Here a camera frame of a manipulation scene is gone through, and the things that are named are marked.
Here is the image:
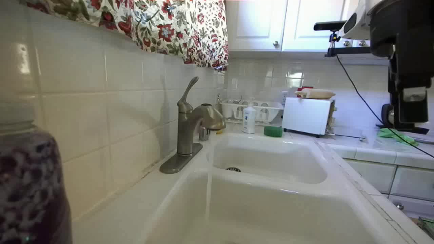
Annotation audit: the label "grey metal kitchen faucet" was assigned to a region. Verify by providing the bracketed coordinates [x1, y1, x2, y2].
[160, 76, 227, 173]

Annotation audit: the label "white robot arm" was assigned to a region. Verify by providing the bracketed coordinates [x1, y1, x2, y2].
[342, 0, 434, 129]

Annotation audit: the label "white plastic bottle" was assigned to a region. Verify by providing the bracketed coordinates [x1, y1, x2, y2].
[243, 104, 255, 134]

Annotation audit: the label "sink drain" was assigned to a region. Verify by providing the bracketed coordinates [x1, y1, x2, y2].
[225, 166, 242, 172]

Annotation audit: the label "white dish rack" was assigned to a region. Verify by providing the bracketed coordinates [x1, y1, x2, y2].
[217, 97, 285, 124]

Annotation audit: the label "green sponge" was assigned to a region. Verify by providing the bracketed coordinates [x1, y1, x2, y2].
[263, 124, 284, 138]

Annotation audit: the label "white double basin sink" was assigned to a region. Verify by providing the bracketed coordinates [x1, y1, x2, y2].
[145, 134, 408, 244]

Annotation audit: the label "floral red curtain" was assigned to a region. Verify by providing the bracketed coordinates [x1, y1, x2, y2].
[21, 0, 229, 70]

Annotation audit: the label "white toaster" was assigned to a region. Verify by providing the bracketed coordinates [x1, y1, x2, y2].
[282, 88, 335, 137]

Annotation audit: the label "white upper cabinets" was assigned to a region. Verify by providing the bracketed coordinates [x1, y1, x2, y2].
[225, 0, 358, 51]

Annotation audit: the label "green cloth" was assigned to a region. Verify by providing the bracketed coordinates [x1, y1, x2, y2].
[377, 127, 418, 146]

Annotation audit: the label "purple soap bottle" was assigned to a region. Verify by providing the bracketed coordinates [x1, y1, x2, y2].
[0, 99, 73, 244]

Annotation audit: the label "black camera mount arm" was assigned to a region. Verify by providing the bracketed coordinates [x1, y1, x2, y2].
[313, 20, 370, 57]

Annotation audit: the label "black cable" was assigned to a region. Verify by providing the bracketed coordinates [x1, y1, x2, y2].
[334, 53, 434, 160]

